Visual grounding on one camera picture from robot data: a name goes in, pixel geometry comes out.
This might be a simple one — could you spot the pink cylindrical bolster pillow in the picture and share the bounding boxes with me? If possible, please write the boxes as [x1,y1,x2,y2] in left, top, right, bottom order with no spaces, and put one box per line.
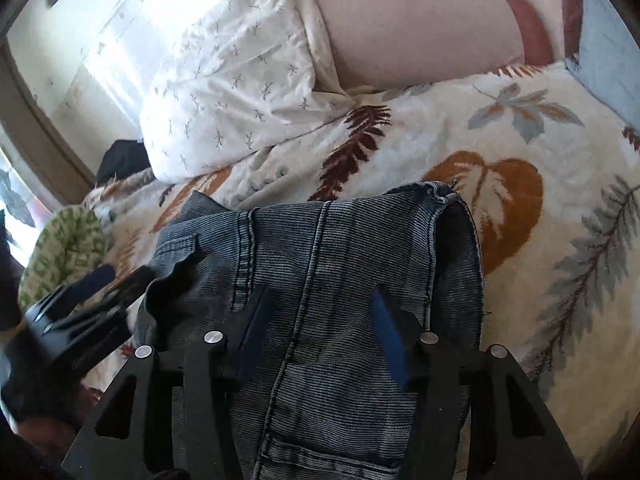
[316,0,554,90]

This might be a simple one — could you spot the leaf print bed blanket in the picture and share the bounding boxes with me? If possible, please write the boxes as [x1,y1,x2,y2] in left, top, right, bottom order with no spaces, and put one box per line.
[85,63,639,477]

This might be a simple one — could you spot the green white rolled quilt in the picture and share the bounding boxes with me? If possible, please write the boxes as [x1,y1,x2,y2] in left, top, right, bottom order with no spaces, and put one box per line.
[18,205,111,312]

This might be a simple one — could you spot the grey denim pants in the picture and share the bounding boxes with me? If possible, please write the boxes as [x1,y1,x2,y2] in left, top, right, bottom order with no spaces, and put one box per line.
[134,182,484,479]

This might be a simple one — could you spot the white patterned pillow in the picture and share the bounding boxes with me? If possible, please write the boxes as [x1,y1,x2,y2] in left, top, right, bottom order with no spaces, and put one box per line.
[139,0,354,183]

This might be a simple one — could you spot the black garment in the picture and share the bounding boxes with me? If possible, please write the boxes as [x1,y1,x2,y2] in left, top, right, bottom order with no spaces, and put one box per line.
[96,140,151,186]

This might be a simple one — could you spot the brown wooden window frame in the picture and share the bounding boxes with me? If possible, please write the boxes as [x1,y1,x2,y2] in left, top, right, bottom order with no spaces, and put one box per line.
[1,40,94,205]

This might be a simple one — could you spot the pink padded headboard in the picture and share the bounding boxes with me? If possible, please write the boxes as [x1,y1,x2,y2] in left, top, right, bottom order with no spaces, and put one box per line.
[562,0,584,58]

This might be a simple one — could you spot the light blue grey cushion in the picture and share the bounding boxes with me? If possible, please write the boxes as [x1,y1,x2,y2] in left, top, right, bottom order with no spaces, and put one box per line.
[568,0,640,132]

